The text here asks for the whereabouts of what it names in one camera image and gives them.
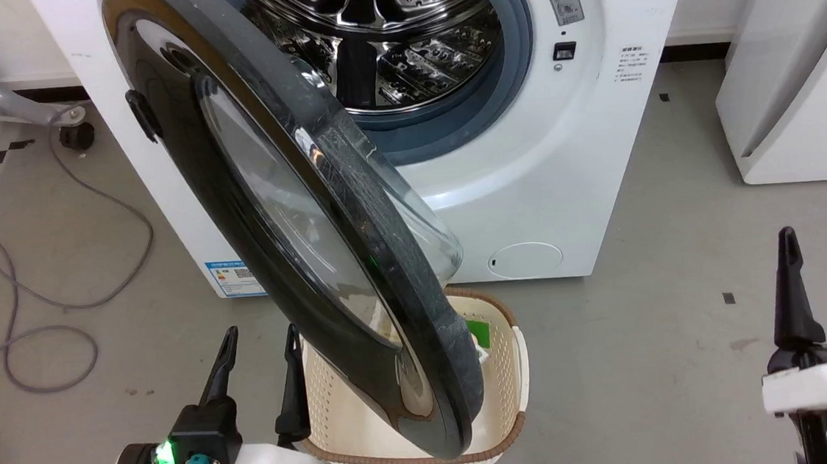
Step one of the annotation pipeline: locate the black round glass washer door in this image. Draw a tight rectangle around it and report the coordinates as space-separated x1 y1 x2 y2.
100 0 491 464

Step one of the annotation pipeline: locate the white front-load washing machine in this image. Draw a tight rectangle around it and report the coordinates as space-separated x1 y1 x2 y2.
30 0 720 318

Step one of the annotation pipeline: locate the blue-grey rubber door gasket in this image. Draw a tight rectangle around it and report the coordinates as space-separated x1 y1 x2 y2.
214 0 545 179

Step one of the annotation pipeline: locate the blue energy label sticker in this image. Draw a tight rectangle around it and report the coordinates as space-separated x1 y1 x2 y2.
203 257 266 301

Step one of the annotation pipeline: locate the white appliance cabinet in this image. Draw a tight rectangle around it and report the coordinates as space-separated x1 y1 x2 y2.
707 0 827 189

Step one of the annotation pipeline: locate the white item in basket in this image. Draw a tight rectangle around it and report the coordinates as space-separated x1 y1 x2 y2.
471 332 495 365

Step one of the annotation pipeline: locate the green item in basket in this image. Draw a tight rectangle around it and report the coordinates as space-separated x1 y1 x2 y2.
465 317 497 351

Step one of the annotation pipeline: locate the cream plastic laundry basket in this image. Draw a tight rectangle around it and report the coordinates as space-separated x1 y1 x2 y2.
290 280 536 464

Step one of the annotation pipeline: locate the round white filter cover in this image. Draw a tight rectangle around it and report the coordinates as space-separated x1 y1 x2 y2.
487 240 565 282

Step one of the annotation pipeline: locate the black caster wheel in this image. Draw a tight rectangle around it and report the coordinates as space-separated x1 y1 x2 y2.
57 121 97 153

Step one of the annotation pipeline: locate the perforated steel washer drum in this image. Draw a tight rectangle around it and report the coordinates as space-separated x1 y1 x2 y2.
241 0 508 124

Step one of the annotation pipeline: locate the grey floor cable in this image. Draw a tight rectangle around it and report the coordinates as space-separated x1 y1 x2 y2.
0 99 174 464

